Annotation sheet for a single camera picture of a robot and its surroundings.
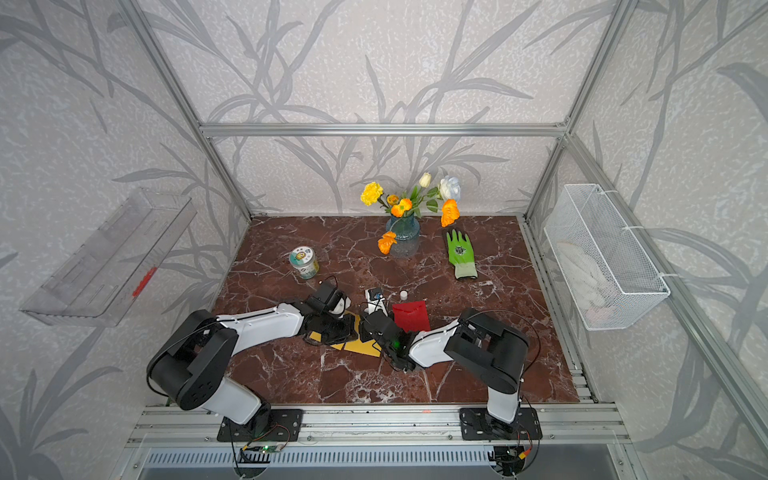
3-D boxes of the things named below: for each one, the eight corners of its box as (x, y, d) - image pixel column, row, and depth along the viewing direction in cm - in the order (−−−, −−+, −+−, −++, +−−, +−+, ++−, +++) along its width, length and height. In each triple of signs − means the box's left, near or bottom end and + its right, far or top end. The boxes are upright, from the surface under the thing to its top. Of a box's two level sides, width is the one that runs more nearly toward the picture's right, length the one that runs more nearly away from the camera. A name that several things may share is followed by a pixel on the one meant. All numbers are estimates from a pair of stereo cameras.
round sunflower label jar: (295, 279, 104) (287, 264, 97) (300, 262, 109) (292, 246, 102) (316, 279, 104) (309, 264, 97) (320, 262, 109) (314, 246, 102)
